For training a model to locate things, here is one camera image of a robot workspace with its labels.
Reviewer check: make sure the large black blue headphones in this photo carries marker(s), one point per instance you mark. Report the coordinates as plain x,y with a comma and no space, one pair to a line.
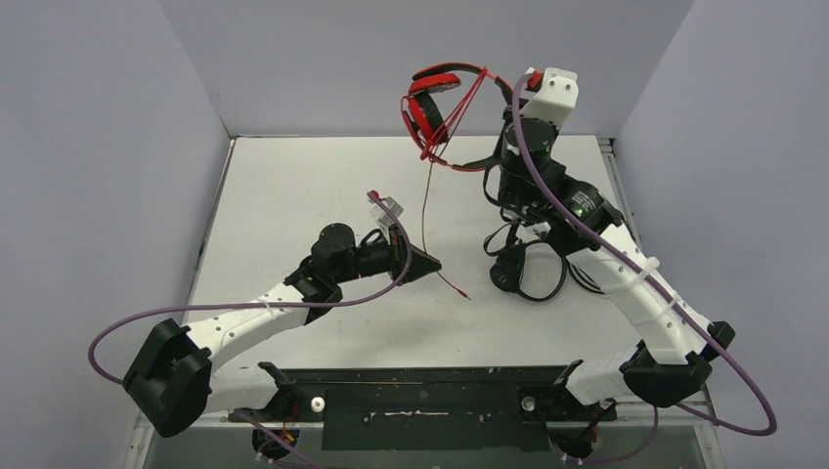
586,282

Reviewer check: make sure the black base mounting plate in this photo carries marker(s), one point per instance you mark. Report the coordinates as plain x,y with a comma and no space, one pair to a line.
417,408

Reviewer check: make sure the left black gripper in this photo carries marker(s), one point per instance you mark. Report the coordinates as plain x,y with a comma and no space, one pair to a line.
398,252

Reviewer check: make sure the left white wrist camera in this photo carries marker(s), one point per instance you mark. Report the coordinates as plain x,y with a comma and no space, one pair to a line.
384,210

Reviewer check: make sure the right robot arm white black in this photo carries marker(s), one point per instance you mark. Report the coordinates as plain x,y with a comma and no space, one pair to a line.
671,362

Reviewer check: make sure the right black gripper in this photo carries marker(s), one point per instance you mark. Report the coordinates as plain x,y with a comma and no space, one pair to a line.
507,144

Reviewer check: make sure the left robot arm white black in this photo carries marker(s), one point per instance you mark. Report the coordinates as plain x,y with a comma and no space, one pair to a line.
179,374

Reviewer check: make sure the small black headphones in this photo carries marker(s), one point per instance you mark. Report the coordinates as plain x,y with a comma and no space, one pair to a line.
507,272

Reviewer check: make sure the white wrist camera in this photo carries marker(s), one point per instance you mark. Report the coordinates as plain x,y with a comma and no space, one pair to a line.
555,93
384,210

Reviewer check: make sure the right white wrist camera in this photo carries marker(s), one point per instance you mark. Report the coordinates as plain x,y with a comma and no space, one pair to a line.
555,93

